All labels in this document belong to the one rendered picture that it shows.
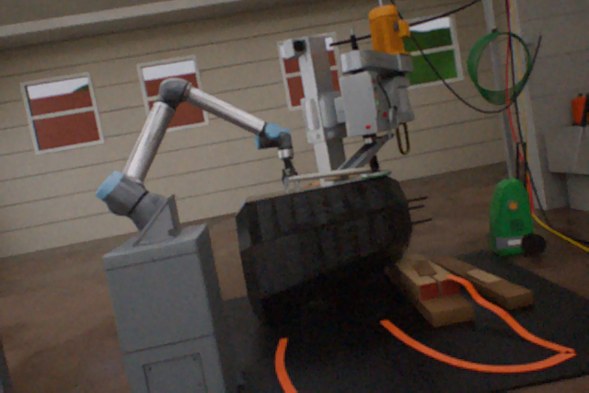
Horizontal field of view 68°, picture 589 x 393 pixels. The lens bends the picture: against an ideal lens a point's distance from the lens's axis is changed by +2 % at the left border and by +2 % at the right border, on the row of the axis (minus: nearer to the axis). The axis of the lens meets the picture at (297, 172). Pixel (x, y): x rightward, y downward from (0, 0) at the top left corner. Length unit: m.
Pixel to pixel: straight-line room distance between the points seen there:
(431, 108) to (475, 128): 1.07
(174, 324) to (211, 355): 0.21
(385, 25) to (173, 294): 2.65
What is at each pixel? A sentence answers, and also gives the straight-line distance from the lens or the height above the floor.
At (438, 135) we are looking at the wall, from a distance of 9.81.
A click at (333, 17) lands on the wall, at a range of 9.58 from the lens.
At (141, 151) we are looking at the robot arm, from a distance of 2.33.
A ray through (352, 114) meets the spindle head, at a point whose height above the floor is 1.30.
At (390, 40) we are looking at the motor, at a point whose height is 1.85.
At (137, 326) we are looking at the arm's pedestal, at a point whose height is 0.53.
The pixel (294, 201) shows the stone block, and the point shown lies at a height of 0.80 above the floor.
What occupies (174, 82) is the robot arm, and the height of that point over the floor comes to 1.59.
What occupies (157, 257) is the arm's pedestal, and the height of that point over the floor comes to 0.80.
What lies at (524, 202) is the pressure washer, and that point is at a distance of 3.80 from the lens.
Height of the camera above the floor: 1.17
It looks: 4 degrees down
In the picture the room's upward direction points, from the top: 10 degrees counter-clockwise
